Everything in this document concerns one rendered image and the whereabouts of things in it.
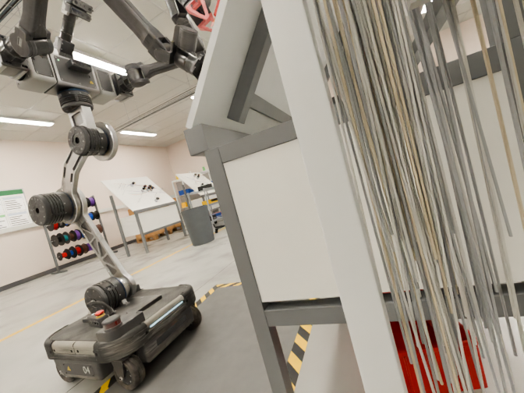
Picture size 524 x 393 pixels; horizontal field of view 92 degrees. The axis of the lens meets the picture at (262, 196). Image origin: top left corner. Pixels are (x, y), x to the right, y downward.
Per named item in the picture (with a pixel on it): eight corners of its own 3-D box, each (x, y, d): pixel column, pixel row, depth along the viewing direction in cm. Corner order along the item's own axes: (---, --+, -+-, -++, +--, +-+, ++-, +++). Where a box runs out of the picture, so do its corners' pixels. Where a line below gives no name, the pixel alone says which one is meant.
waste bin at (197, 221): (190, 249, 407) (179, 211, 404) (190, 245, 451) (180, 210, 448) (218, 240, 420) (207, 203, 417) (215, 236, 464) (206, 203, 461)
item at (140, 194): (187, 235, 601) (168, 168, 594) (147, 253, 493) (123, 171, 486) (164, 240, 630) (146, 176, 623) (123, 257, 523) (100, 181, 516)
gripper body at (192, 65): (218, 73, 88) (203, 65, 90) (204, 55, 78) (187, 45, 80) (208, 90, 89) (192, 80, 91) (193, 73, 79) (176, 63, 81)
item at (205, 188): (214, 228, 603) (202, 184, 598) (198, 231, 621) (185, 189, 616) (233, 218, 694) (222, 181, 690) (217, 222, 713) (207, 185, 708)
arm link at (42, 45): (22, 38, 98) (8, 39, 94) (35, 25, 94) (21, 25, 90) (40, 62, 102) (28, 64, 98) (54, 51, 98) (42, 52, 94)
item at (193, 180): (231, 215, 815) (217, 166, 808) (210, 224, 706) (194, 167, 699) (212, 220, 843) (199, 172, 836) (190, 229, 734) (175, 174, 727)
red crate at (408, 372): (380, 405, 71) (369, 358, 71) (350, 324, 110) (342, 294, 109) (492, 389, 67) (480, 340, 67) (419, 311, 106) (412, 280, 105)
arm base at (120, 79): (132, 97, 149) (126, 77, 149) (142, 92, 146) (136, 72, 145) (118, 93, 141) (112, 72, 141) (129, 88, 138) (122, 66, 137)
